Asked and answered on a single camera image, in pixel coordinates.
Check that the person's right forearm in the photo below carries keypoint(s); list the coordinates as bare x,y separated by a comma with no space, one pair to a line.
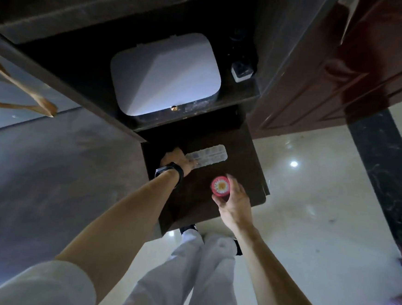
274,281

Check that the black shoe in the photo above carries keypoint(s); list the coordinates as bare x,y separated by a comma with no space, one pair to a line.
185,228

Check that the person's left fingers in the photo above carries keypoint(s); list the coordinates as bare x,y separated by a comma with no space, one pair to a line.
190,163

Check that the white trousers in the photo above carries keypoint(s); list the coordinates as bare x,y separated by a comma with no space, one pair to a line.
190,282

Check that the reddish brown wooden door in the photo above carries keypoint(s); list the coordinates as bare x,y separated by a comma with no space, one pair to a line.
340,64

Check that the small white cube device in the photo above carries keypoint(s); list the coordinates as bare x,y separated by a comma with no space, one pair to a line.
242,71

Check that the person's right thumb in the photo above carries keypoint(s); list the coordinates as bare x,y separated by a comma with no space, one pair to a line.
219,200

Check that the person's left hand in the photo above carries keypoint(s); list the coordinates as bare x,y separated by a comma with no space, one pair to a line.
175,159

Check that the person's right hand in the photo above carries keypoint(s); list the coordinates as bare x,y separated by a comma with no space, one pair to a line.
235,205

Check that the clear plastic pill organizer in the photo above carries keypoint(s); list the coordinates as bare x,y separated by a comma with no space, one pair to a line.
208,155

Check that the glass panel with gold trim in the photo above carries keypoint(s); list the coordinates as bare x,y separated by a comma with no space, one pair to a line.
15,84

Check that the dark wooden cabinet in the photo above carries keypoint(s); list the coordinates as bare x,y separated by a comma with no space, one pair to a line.
92,27

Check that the person's left forearm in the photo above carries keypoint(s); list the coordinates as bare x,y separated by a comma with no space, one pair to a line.
118,227

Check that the white shirt sleeve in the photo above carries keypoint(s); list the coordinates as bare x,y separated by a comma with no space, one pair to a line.
37,287

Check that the white lidded box appliance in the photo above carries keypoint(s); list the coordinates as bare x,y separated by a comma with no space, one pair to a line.
165,75

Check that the black wristwatch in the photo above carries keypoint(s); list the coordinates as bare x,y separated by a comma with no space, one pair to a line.
170,172

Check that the dark wooden pull-out shelf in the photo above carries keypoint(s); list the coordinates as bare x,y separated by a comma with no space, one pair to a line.
200,209

